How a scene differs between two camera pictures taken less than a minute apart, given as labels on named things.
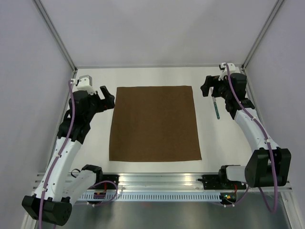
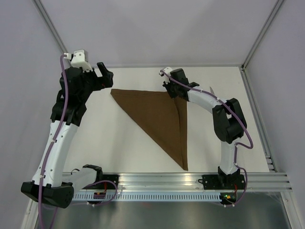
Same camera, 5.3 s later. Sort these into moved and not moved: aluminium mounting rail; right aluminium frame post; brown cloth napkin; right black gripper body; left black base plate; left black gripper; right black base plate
Moved: right black gripper body; left black gripper; brown cloth napkin
Not moved: right aluminium frame post; aluminium mounting rail; left black base plate; right black base plate
